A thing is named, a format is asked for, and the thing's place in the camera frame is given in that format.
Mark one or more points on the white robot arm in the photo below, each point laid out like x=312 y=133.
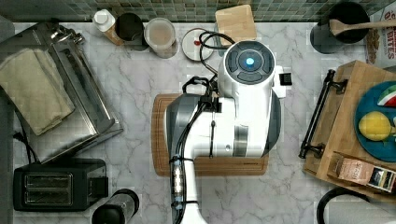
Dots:
x=239 y=116

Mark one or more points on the wooden drawer box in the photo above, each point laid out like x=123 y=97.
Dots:
x=336 y=133

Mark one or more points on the wooden cutting board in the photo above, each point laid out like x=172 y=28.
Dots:
x=204 y=166

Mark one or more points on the clear plastic container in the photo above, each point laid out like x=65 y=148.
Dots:
x=160 y=34

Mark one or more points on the teal canister wooden lid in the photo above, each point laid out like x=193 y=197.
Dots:
x=236 y=22

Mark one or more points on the stainless toaster oven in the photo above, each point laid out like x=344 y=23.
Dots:
x=92 y=119

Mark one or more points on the dark round canister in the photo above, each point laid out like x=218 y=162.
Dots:
x=130 y=29

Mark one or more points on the black french press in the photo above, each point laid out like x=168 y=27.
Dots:
x=119 y=209

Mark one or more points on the white capped bottle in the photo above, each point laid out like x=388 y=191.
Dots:
x=105 y=23

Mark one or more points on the black utensil holder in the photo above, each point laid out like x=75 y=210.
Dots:
x=331 y=34

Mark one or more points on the tea bag box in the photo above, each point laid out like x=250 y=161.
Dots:
x=362 y=173

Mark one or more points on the black paper towel holder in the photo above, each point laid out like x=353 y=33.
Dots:
x=332 y=194

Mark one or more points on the black two-slot toaster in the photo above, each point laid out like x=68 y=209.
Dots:
x=70 y=185

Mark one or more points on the wooden spoon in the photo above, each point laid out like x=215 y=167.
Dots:
x=355 y=25

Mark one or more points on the folded beige towel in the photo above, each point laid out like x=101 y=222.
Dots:
x=32 y=81

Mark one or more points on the paper towel roll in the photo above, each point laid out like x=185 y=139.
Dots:
x=356 y=213

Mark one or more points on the yellow lemon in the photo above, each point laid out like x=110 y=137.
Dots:
x=375 y=126

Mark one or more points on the blue plate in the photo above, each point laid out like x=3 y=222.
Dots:
x=384 y=150

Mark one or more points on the watermelon slice toy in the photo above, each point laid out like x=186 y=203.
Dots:
x=388 y=97

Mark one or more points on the cereal box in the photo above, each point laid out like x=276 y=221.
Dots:
x=380 y=43

